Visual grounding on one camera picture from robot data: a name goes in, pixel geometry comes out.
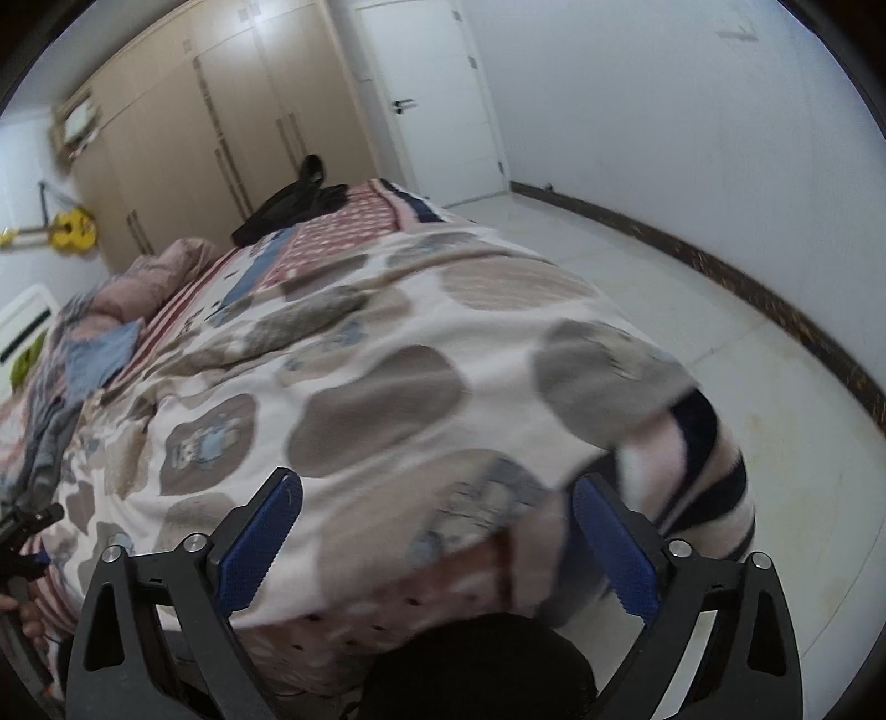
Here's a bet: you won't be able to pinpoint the white grey patterned pants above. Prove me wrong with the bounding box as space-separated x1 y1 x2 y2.
45 227 694 625

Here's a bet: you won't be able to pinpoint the black clothing pile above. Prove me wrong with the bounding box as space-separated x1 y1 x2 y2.
231 155 348 248

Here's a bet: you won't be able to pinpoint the left hand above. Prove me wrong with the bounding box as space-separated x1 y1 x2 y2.
0 594 45 646

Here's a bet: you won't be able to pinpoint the green pillow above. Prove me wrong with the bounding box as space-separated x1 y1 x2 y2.
9 332 47 392

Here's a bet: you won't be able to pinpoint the light blue folded garment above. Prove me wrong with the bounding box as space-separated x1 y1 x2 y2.
65 321 143 402

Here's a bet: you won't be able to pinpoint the white headboard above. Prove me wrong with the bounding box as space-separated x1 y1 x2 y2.
0 284 60 400

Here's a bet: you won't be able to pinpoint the yellow ukulele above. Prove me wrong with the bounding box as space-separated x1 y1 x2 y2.
2 208 97 254

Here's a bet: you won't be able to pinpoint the striped dotted bed blanket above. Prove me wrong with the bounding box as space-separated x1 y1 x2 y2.
0 177 759 693

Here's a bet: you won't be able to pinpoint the beige wardrobe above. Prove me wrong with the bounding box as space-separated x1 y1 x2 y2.
53 0 380 271

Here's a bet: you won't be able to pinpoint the white door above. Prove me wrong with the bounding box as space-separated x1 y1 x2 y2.
354 2 506 207

